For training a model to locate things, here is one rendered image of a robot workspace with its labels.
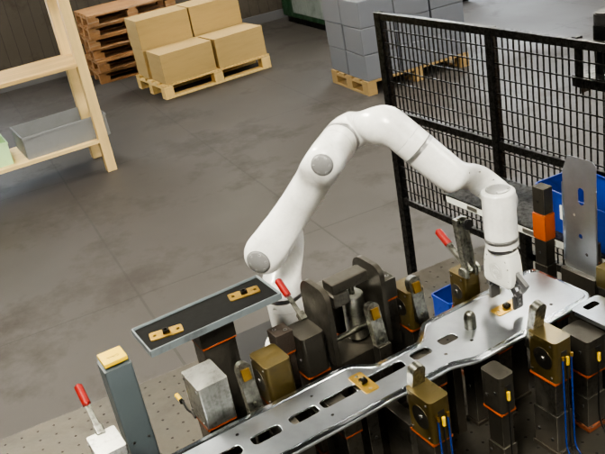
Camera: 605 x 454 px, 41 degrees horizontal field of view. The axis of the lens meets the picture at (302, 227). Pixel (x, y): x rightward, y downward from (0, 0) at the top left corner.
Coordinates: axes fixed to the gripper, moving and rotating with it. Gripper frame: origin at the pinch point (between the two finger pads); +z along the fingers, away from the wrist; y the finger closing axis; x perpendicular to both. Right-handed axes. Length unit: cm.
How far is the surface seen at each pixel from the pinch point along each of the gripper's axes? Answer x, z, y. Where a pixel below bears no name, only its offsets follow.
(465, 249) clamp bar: -0.2, -9.2, -14.8
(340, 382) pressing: -50, 3, -4
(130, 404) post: -95, 0, -30
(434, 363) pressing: -29.3, 3.0, 5.8
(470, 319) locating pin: -13.4, -0.3, 1.3
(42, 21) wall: 100, 32, -913
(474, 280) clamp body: 0.5, 0.1, -13.0
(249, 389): -71, -1, -12
